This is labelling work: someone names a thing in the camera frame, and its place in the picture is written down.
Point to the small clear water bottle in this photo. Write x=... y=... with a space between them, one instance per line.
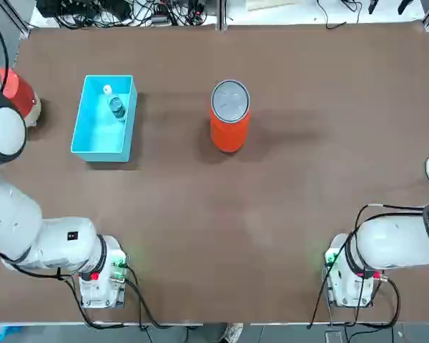
x=116 y=105

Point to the light patterned shoe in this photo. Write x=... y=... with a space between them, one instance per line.
x=233 y=332

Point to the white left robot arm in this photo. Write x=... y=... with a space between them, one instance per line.
x=21 y=228

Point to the blue plastic tray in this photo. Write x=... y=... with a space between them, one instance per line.
x=100 y=139

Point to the black tripod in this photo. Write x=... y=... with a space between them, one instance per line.
x=372 y=5

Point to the silver round bin lid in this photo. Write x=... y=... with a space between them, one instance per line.
x=230 y=100

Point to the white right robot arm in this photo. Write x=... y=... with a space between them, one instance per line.
x=389 y=243

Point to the red and cream rice cooker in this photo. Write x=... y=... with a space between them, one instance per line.
x=19 y=89

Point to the orange cylindrical bin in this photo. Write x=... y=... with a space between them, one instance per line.
x=229 y=137

